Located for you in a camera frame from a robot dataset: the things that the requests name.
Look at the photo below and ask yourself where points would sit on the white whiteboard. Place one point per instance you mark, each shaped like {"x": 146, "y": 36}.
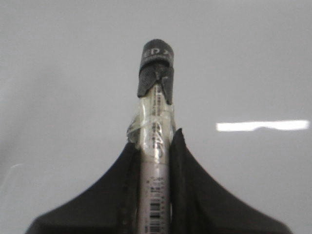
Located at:
{"x": 242, "y": 96}

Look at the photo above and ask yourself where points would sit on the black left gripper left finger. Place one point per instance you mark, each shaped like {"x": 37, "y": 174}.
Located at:
{"x": 108, "y": 207}

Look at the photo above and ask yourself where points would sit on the taped whiteboard marker pen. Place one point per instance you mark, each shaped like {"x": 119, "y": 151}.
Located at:
{"x": 152, "y": 131}

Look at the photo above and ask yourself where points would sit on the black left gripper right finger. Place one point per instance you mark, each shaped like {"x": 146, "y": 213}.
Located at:
{"x": 200, "y": 205}

